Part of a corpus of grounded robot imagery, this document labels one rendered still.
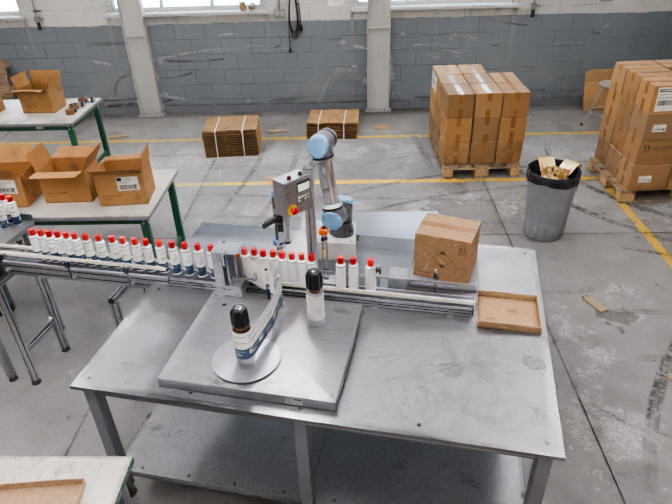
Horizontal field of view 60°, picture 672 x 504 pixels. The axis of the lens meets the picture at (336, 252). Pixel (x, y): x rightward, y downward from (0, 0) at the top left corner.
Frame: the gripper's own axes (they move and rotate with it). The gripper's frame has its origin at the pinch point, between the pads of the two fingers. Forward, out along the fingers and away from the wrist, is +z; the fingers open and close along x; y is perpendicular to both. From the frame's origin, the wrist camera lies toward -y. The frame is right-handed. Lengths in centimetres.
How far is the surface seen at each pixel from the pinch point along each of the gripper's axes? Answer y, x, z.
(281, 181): 11, -41, -59
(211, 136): -121, 338, 61
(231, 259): -17, -48, -19
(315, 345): 27, -93, 0
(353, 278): 45, -52, -9
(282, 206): 11, -43, -47
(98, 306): -152, 52, 88
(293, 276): 13.7, -46.9, -7.2
